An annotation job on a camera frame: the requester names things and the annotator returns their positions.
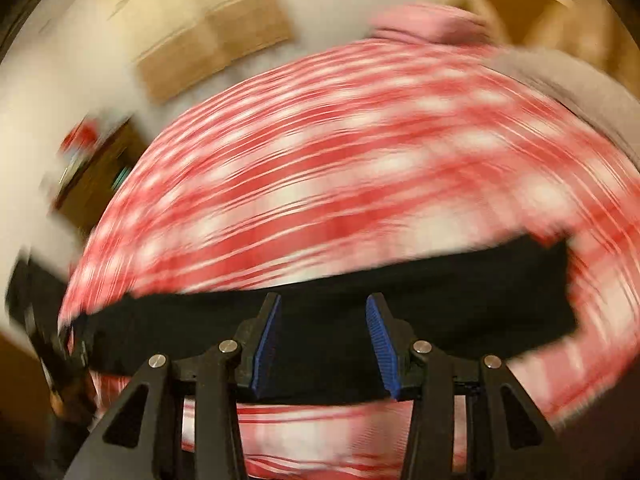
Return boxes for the black pants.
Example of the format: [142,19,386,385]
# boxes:
[72,234,577,405]

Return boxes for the brown wooden desk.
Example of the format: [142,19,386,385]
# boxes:
[52,118,148,238]

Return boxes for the red gift bag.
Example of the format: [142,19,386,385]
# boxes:
[58,118,100,154]

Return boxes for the red plaid bed cover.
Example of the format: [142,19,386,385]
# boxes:
[56,39,640,480]

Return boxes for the striped grey pillow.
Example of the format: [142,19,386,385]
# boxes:
[485,47,639,165]

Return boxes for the pink folded blanket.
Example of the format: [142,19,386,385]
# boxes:
[370,2,491,46]

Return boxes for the beige window curtain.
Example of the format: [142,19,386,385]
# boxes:
[102,0,293,104]

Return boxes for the cream wooden headboard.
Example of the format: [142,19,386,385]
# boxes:
[437,0,634,79]

